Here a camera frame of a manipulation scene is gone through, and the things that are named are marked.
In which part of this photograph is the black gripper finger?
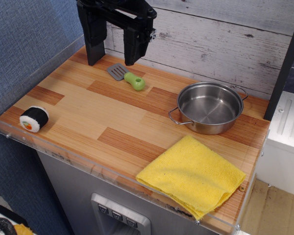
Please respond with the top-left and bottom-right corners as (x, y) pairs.
(77, 7), (107, 47)
(123, 28), (156, 66)

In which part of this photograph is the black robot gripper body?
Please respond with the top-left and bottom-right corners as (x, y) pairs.
(77, 0), (157, 27)

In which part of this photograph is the stainless steel pan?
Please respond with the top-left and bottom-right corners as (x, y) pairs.
(169, 82), (248, 135)

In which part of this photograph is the yellow folded cloth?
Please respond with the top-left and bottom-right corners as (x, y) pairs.
(136, 136), (245, 220)

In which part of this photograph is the plush sushi roll toy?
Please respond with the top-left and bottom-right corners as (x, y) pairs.
(19, 106), (49, 133)

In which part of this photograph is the grey toy fridge cabinet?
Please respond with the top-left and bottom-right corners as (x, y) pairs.
(38, 152), (214, 235)

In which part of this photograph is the silver water dispenser panel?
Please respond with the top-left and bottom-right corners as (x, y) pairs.
(91, 193), (151, 235)

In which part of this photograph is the white toy sink counter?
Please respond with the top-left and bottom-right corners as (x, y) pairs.
(255, 92), (294, 194)

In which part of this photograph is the black and yellow object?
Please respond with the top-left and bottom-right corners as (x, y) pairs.
(0, 205), (35, 235)

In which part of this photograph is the black left post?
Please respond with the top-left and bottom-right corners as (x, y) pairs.
(85, 41), (105, 66)

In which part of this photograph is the black post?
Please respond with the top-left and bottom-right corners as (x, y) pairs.
(263, 33), (294, 121)
(85, 41), (105, 66)

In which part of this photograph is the grey spatula green handle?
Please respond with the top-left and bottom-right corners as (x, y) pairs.
(107, 63), (146, 91)

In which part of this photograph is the clear acrylic guard rail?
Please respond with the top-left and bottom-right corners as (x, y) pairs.
(0, 48), (269, 235)

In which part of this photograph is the black right post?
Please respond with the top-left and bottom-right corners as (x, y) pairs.
(263, 33), (294, 121)

